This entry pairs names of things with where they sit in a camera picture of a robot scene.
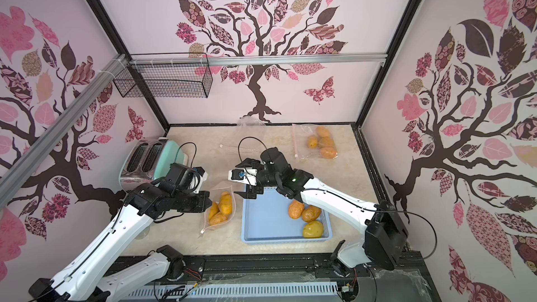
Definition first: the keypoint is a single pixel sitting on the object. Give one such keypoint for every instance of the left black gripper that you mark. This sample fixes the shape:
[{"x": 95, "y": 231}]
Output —
[{"x": 203, "y": 196}]

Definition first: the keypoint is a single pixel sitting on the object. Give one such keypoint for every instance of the clear zipper bag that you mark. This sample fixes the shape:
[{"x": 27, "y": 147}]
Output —
[
  {"x": 300, "y": 134},
  {"x": 214, "y": 196},
  {"x": 247, "y": 136}
]

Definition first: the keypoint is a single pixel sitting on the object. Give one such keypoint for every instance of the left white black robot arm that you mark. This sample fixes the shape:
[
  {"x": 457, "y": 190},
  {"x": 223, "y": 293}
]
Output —
[{"x": 86, "y": 278}]

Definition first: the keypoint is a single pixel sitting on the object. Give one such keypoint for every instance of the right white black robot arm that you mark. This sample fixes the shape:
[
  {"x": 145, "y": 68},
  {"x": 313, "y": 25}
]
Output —
[{"x": 382, "y": 233}]

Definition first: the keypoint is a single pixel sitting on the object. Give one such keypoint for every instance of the mint green toaster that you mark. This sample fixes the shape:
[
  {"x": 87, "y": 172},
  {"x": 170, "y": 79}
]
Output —
[{"x": 148, "y": 160}]

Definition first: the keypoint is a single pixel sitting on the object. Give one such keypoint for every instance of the light blue plastic basket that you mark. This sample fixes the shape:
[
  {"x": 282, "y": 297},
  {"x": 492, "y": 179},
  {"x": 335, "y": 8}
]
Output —
[{"x": 265, "y": 220}]

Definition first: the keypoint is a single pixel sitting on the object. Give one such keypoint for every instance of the yellow green potato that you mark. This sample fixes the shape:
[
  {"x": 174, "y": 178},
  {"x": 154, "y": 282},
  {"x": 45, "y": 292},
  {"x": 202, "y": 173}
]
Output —
[{"x": 313, "y": 230}]

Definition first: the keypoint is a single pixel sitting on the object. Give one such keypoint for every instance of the white vent strip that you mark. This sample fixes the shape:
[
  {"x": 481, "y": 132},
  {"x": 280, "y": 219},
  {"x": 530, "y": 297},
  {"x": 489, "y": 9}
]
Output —
[{"x": 273, "y": 291}]

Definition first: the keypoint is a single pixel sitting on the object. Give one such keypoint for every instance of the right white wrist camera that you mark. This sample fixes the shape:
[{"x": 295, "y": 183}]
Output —
[{"x": 243, "y": 175}]

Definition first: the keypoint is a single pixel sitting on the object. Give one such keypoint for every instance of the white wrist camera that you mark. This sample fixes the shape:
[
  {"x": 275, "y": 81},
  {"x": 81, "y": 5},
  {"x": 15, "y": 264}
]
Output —
[
  {"x": 243, "y": 175},
  {"x": 199, "y": 177}
]

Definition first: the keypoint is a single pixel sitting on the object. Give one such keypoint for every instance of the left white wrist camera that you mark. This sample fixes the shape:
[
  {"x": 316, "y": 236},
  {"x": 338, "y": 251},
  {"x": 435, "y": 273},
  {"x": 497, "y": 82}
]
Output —
[{"x": 199, "y": 177}]

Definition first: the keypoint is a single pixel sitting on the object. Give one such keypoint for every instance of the black wire basket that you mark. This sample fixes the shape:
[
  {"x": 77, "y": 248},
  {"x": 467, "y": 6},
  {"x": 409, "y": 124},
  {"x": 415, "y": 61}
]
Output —
[{"x": 166, "y": 75}]

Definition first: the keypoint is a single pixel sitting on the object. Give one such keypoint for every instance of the aluminium frame bar back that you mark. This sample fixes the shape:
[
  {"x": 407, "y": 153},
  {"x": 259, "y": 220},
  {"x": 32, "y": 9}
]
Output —
[{"x": 262, "y": 60}]

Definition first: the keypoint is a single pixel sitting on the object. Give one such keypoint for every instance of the aluminium frame bar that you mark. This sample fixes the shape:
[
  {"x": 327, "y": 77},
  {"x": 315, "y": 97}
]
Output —
[
  {"x": 262, "y": 60},
  {"x": 16, "y": 176}
]

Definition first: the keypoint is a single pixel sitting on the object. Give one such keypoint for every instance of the aluminium frame bar left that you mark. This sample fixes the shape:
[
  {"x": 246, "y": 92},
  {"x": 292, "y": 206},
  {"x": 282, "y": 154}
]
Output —
[{"x": 16, "y": 176}]

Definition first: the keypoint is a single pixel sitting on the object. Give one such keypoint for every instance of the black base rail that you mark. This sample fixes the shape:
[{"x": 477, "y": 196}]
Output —
[{"x": 409, "y": 281}]

